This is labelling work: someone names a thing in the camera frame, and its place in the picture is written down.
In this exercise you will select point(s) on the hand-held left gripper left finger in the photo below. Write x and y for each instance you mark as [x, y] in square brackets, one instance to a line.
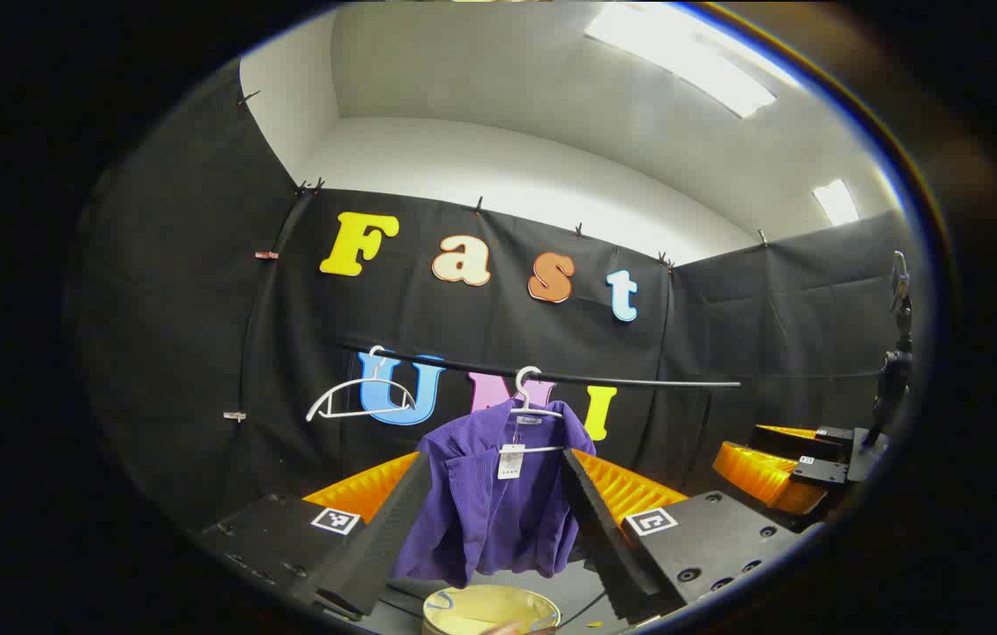
[383, 547]

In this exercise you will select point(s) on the white clothes hanger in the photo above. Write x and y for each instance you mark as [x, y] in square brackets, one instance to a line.
[525, 399]
[375, 380]

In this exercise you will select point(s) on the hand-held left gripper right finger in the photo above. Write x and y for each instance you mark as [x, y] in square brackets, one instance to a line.
[604, 529]

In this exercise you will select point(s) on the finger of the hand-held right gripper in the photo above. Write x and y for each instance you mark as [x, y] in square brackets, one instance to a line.
[762, 476]
[802, 441]

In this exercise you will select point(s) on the beige laundry hamper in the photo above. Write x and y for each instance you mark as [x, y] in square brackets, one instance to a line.
[480, 608]

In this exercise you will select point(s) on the ceiling light panel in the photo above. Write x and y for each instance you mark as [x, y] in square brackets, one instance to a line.
[683, 57]
[835, 203]

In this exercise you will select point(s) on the black clothes rack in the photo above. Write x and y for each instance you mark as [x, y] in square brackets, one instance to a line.
[639, 382]

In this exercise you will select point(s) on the black backdrop cloth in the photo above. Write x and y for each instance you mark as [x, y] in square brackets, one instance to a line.
[198, 309]

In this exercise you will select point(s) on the purple ribbed garment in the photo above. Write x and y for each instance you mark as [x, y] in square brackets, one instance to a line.
[480, 503]

